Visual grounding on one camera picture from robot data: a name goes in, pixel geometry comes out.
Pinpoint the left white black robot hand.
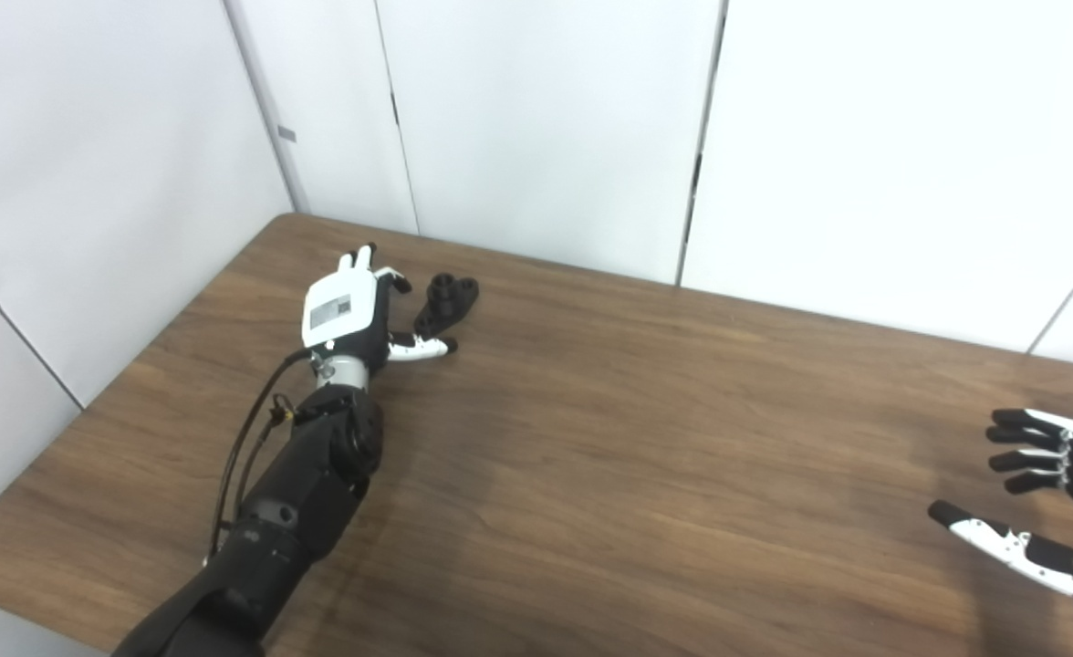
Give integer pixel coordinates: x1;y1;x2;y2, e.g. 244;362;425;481
302;243;457;373

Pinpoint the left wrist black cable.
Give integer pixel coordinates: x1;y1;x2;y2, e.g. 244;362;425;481
208;349;318;559

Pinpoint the black flanged holder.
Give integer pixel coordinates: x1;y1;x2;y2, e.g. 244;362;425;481
413;273;480;337

